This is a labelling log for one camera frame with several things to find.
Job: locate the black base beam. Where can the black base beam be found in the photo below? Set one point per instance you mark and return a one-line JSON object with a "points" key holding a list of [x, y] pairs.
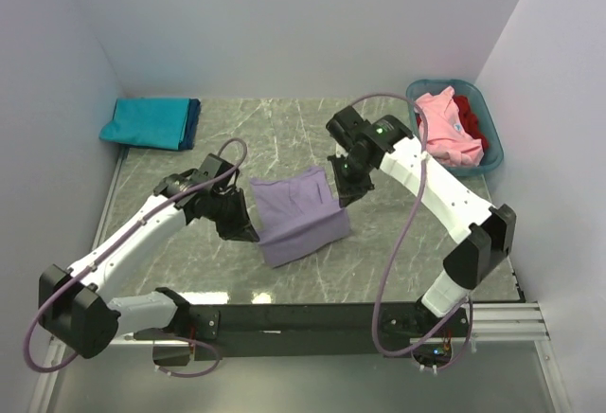
{"points": [[254, 330]]}

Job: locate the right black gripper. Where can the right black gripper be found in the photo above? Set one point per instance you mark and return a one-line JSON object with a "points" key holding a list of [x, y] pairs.
{"points": [[348, 191]]}

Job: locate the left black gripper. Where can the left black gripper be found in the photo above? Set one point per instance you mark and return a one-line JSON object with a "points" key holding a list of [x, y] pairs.
{"points": [[241, 227]]}

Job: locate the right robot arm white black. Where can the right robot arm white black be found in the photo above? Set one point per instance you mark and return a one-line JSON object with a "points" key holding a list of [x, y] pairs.
{"points": [[482, 233]]}

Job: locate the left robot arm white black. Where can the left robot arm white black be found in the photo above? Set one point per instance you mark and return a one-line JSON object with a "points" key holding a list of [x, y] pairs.
{"points": [[81, 304]]}

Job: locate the red t shirt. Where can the red t shirt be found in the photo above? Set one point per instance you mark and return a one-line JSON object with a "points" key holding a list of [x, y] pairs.
{"points": [[470, 121]]}

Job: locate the folded dark blue t shirt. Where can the folded dark blue t shirt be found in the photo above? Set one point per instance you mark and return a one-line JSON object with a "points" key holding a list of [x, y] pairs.
{"points": [[191, 124]]}

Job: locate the pink t shirt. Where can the pink t shirt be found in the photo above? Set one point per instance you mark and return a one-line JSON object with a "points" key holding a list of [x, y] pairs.
{"points": [[447, 141]]}

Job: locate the purple t shirt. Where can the purple t shirt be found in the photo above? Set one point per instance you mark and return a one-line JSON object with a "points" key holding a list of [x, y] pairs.
{"points": [[298, 215]]}

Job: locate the teal plastic basket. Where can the teal plastic basket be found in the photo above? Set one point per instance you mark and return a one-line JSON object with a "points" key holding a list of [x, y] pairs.
{"points": [[494, 156]]}

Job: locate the folded teal t shirt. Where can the folded teal t shirt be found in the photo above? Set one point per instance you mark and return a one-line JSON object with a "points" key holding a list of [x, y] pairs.
{"points": [[158, 123]]}

